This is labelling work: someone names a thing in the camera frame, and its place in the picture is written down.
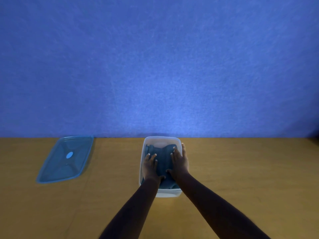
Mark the person's left hand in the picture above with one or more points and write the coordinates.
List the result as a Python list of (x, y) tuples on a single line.
[(150, 169)]

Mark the person's right hand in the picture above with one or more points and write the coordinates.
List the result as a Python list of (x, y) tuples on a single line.
[(180, 163)]

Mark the person's right thumb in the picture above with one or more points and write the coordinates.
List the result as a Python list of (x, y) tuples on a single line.
[(169, 171)]

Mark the person's left thumb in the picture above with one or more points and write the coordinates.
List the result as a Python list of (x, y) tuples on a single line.
[(160, 177)]

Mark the dark blue cloth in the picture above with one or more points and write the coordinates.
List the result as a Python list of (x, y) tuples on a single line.
[(163, 164)]

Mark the person's right forearm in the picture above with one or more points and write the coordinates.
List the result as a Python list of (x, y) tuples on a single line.
[(214, 206)]

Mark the person's left forearm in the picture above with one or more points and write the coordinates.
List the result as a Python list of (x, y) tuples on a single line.
[(133, 209)]

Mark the clear plastic container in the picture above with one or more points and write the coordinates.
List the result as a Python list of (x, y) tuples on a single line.
[(160, 191)]

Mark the blue translucent container lid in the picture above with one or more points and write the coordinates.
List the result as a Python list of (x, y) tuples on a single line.
[(66, 159)]

